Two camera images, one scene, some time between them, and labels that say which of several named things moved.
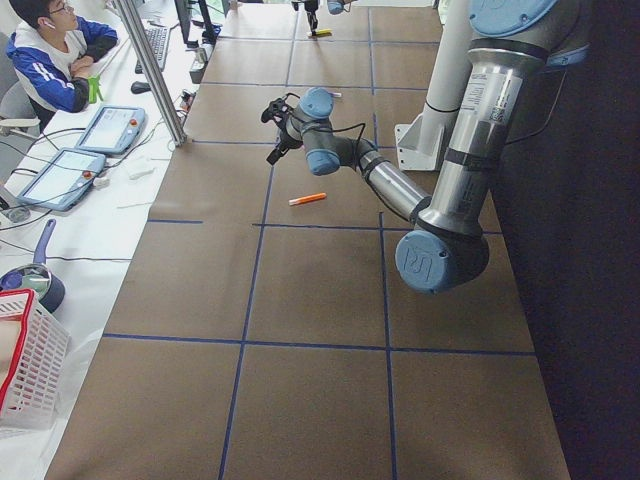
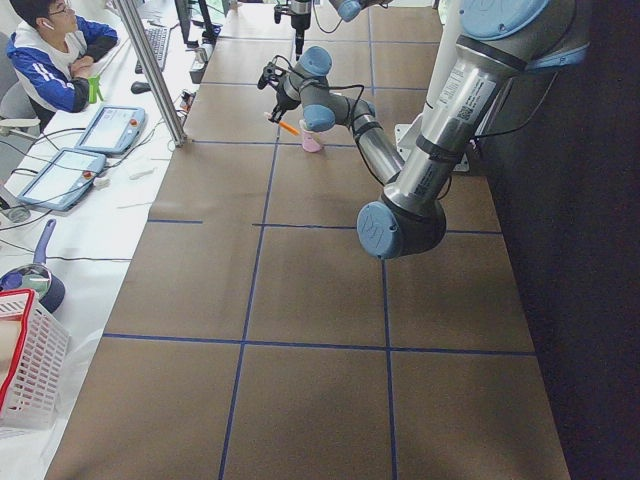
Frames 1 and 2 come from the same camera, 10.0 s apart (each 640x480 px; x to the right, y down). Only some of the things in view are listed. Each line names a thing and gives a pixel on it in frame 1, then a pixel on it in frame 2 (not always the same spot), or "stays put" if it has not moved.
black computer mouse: (140, 87) stays put
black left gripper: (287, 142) to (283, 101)
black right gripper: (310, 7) to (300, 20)
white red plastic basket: (34, 349) stays put
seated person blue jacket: (51, 55) stays put
